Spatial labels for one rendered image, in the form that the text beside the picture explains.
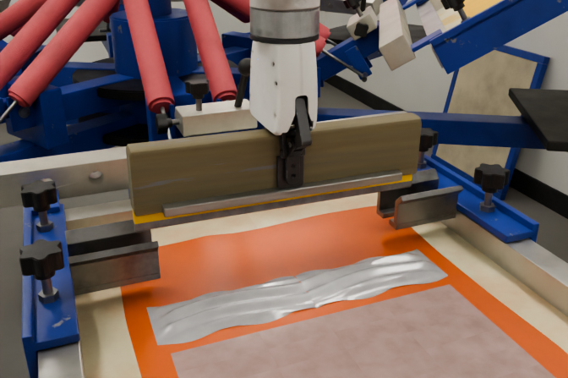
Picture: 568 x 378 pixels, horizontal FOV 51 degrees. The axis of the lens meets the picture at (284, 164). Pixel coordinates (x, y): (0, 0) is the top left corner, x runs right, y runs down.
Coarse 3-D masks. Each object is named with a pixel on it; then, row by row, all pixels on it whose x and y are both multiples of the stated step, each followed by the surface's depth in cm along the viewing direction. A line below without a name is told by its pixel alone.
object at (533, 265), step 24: (72, 216) 82; (96, 216) 82; (120, 216) 83; (456, 216) 84; (480, 240) 79; (528, 240) 76; (504, 264) 76; (528, 264) 72; (552, 264) 71; (552, 288) 69; (48, 360) 55; (72, 360) 55
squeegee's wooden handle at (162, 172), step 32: (320, 128) 70; (352, 128) 71; (384, 128) 73; (416, 128) 74; (128, 160) 63; (160, 160) 64; (192, 160) 65; (224, 160) 66; (256, 160) 68; (320, 160) 71; (352, 160) 73; (384, 160) 74; (416, 160) 76; (160, 192) 65; (192, 192) 66; (224, 192) 68
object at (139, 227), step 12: (336, 192) 75; (348, 192) 75; (360, 192) 76; (372, 192) 77; (264, 204) 71; (276, 204) 72; (288, 204) 73; (300, 204) 73; (192, 216) 69; (204, 216) 69; (216, 216) 70; (144, 228) 67
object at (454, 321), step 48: (288, 240) 83; (336, 240) 83; (384, 240) 83; (432, 288) 72; (480, 288) 72; (336, 336) 64; (384, 336) 64; (432, 336) 64; (480, 336) 64; (528, 336) 64
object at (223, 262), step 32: (160, 256) 79; (192, 256) 79; (224, 256) 79; (256, 256) 79; (128, 288) 72; (160, 288) 72; (192, 288) 72; (224, 288) 72; (128, 320) 66; (288, 320) 66; (320, 320) 66; (160, 352) 62; (192, 352) 62; (224, 352) 62; (256, 352) 62; (288, 352) 62; (320, 352) 62
